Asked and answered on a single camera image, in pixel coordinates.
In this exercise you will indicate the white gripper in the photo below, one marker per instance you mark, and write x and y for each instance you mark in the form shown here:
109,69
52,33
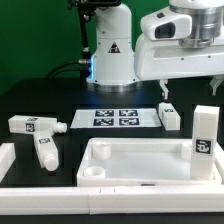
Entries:
180,43

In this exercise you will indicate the white desk top tray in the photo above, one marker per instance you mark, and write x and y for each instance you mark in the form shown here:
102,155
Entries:
141,162

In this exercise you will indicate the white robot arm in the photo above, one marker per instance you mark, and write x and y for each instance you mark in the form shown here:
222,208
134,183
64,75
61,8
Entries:
112,64

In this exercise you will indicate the white marker sheet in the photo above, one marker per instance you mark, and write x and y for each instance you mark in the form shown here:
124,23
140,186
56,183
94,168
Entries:
115,118

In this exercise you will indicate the black camera pole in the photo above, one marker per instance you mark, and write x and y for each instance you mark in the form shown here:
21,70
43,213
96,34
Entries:
86,10

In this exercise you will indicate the white left wall block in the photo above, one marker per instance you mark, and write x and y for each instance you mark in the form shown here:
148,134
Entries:
7,157

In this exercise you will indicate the white obstacle wall bar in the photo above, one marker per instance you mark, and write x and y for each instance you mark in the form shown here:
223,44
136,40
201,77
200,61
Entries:
110,200

